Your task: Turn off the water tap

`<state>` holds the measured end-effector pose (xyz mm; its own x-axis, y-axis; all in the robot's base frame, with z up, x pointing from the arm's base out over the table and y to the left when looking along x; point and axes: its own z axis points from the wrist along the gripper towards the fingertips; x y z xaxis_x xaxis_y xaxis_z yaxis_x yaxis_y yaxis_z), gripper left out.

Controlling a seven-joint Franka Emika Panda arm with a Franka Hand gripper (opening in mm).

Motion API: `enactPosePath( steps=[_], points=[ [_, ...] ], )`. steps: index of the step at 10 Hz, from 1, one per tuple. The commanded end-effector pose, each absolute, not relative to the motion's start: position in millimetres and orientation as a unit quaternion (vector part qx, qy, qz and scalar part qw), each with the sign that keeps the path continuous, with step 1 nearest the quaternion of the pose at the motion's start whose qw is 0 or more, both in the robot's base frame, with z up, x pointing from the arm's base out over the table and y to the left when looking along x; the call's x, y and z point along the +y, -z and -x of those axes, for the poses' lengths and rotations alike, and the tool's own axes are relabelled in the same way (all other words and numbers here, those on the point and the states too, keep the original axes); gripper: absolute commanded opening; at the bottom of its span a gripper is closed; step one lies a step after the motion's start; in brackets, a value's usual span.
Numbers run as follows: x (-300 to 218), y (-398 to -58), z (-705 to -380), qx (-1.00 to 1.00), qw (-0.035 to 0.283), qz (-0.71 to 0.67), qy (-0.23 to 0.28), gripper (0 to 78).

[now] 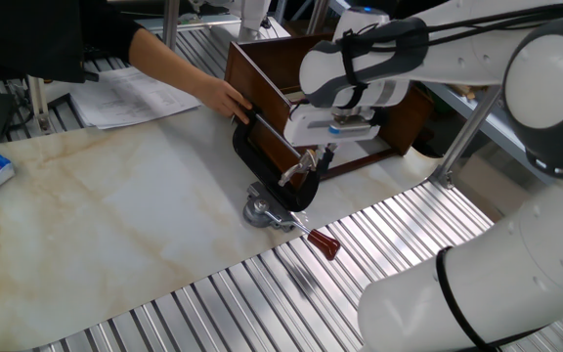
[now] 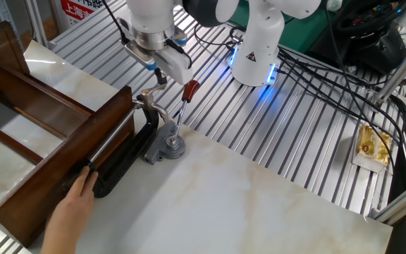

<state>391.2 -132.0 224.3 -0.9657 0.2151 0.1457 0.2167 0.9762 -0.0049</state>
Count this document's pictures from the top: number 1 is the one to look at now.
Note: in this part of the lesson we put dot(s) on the silver tap spout brass cap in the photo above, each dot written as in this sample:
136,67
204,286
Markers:
296,171

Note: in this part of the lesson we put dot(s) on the person bare forearm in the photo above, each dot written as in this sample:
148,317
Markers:
164,58

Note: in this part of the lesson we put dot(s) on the white marble tile slab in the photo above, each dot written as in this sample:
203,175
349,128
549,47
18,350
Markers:
91,220

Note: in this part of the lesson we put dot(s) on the small beige object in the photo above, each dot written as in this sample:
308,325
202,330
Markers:
462,90

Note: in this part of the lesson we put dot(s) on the black computer keyboard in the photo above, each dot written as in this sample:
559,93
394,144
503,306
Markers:
100,54

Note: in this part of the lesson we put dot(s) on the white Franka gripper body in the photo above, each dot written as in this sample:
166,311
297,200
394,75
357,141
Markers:
306,127

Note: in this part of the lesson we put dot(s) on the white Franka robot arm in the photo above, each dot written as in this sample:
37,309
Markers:
506,283

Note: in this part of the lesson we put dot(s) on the beige cardboard box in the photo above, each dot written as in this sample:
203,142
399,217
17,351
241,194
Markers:
487,186

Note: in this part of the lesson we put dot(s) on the person black clothed torso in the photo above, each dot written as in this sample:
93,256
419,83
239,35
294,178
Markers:
27,39

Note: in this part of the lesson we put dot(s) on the white stand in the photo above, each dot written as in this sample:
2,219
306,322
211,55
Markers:
254,14

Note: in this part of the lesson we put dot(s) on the brown wooden drawer box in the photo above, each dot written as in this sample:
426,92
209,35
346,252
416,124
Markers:
257,93

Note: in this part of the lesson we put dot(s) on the white printed paper stack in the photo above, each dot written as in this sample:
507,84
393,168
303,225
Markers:
130,95

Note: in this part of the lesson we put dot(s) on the grey tap valve red knob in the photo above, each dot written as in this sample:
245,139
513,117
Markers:
262,212

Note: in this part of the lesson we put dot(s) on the silver wrist camera blue cap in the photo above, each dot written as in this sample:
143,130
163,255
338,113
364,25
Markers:
355,126

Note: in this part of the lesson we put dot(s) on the person bare hand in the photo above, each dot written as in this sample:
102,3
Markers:
225,98

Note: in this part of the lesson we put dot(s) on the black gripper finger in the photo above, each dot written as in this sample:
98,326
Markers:
330,156
321,159

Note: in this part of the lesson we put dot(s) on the black C-clamp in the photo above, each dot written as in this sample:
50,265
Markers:
262,168

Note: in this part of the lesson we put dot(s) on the aluminium frame post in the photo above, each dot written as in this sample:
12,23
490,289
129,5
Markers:
39,102
171,19
462,137

